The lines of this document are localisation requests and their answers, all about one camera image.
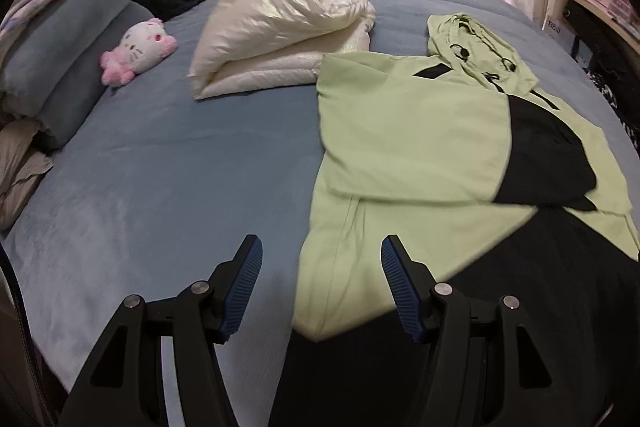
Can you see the white printed box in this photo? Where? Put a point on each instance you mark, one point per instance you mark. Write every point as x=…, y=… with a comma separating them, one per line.
x=555, y=28

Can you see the grey-blue pillow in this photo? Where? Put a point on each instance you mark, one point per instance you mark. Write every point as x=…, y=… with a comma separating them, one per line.
x=75, y=17
x=85, y=92

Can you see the black and white patterned cloth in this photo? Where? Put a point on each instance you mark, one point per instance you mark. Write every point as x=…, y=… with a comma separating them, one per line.
x=612, y=97

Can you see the green and black hooded jacket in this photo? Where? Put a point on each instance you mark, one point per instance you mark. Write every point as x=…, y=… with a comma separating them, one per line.
x=400, y=132

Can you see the beige cloth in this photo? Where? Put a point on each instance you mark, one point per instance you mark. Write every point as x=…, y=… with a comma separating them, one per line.
x=20, y=172

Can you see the cream puffer jacket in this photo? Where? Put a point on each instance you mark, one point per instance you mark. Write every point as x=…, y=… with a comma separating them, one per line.
x=270, y=22

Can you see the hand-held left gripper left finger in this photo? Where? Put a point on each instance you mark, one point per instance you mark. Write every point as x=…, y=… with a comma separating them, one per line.
x=242, y=287

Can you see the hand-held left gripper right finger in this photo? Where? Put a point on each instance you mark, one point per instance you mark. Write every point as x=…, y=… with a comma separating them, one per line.
x=405, y=292

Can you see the pink cat plush toy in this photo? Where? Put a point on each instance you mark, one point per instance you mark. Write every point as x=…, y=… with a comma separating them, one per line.
x=140, y=47

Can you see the blue bedspread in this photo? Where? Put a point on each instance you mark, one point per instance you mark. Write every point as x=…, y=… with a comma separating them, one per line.
x=175, y=187

